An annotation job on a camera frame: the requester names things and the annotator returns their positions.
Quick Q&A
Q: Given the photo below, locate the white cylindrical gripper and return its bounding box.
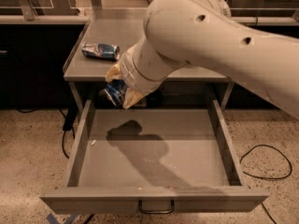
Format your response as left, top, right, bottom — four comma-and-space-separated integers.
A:
106, 36, 183, 109

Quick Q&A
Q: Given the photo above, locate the blue pepsi can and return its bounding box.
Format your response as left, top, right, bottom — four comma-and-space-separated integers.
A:
105, 79, 128, 106

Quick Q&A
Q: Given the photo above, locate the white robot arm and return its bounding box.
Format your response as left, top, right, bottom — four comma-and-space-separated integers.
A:
106, 0, 299, 118

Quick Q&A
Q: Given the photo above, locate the crushed blue can on counter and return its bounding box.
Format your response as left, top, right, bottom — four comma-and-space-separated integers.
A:
81, 42, 120, 61

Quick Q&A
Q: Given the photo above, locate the grey cabinet counter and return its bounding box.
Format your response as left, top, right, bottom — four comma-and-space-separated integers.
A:
64, 7, 234, 110

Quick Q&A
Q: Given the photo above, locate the grey open drawer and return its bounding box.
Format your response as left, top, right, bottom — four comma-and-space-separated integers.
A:
41, 99, 268, 214

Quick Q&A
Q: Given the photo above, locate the blue tape on floor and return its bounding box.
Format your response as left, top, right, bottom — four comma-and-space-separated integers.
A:
46, 214, 78, 224

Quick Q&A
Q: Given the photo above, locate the black cable left floor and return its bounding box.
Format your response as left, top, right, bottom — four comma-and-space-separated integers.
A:
16, 107, 78, 160

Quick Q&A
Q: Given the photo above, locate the black cable floor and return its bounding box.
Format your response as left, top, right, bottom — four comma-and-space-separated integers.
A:
239, 144, 293, 224
16, 107, 78, 160

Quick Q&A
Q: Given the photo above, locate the metal drawer handle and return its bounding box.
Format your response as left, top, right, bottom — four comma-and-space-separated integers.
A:
138, 201, 175, 215

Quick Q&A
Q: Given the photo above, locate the black cable right floor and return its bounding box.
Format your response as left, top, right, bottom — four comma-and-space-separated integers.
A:
239, 144, 293, 224

